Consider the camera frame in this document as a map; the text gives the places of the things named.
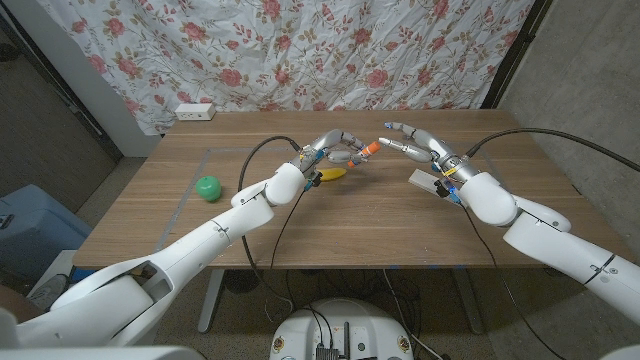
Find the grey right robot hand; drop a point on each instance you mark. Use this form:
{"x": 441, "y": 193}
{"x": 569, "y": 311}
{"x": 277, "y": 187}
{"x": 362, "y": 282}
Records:
{"x": 450, "y": 165}

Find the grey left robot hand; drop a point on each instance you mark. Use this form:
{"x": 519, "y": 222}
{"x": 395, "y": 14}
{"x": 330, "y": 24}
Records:
{"x": 320, "y": 147}

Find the orange and white glue stick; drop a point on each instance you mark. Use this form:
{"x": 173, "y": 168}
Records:
{"x": 352, "y": 162}

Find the orange glue stick cap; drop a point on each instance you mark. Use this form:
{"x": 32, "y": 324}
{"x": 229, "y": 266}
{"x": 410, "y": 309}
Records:
{"x": 373, "y": 147}

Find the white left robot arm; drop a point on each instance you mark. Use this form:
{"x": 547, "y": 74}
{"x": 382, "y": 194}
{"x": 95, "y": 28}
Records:
{"x": 240, "y": 220}

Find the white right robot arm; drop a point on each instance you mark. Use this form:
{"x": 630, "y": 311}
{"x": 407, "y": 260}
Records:
{"x": 490, "y": 200}

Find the yellow toy banana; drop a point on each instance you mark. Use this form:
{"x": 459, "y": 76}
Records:
{"x": 335, "y": 174}

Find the white stylus pen box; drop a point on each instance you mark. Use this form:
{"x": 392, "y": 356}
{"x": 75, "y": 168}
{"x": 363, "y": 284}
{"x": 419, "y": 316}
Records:
{"x": 425, "y": 180}

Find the floral backdrop cloth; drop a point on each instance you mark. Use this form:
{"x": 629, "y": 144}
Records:
{"x": 300, "y": 50}

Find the green ball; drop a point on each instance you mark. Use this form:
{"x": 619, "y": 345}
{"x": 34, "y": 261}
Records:
{"x": 208, "y": 188}

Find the black backdrop stand pole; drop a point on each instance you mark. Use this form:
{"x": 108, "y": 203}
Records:
{"x": 515, "y": 55}
{"x": 55, "y": 75}

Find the white power strip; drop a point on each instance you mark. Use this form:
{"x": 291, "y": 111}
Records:
{"x": 195, "y": 112}

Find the grey metal table leg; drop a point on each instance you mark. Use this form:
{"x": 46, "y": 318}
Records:
{"x": 470, "y": 310}
{"x": 210, "y": 305}

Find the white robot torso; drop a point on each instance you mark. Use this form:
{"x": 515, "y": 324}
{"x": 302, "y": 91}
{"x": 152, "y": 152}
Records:
{"x": 345, "y": 320}

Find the blue plastic bin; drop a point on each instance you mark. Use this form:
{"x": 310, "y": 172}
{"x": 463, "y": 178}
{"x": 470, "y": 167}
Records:
{"x": 40, "y": 225}

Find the grey person shoe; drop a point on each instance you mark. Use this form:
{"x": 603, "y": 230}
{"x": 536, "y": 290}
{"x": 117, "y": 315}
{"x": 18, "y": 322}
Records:
{"x": 47, "y": 292}

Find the person bare leg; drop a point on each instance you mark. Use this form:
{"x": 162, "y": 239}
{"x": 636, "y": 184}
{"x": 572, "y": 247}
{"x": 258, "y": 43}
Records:
{"x": 15, "y": 302}

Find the white wall column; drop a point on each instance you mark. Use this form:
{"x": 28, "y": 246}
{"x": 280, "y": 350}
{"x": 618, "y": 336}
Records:
{"x": 100, "y": 100}

